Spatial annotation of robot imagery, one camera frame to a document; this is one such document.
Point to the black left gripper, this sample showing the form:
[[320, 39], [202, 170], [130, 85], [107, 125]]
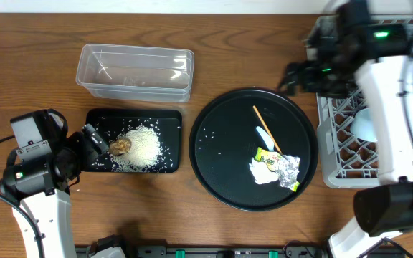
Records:
[[92, 140]]

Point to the brown dried food piece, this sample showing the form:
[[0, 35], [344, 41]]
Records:
[[120, 146]]

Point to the light blue spoon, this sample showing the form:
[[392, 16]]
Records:
[[266, 138]]

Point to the wooden chopstick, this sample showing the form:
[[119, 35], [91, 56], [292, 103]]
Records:
[[267, 129]]

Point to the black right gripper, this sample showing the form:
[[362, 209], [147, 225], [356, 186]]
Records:
[[300, 77]]

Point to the grey dishwasher rack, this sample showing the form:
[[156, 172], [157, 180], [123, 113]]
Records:
[[347, 161]]

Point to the clear plastic container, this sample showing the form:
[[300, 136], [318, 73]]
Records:
[[136, 73]]

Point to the light blue bowl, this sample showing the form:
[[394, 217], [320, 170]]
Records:
[[362, 126]]

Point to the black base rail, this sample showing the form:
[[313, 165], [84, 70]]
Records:
[[117, 246]]

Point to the round black tray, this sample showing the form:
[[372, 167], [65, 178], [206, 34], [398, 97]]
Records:
[[224, 140]]

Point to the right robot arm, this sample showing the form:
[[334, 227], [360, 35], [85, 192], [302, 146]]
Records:
[[375, 58]]

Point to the yellow foil snack wrapper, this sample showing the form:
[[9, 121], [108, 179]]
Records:
[[286, 167]]

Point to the white napkin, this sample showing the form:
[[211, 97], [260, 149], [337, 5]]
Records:
[[261, 173]]

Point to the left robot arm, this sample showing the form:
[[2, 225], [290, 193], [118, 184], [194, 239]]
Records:
[[39, 174]]

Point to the pile of white rice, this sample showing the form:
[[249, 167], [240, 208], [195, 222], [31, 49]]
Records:
[[155, 145]]

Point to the black rectangular tray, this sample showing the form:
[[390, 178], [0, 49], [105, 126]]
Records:
[[94, 116]]

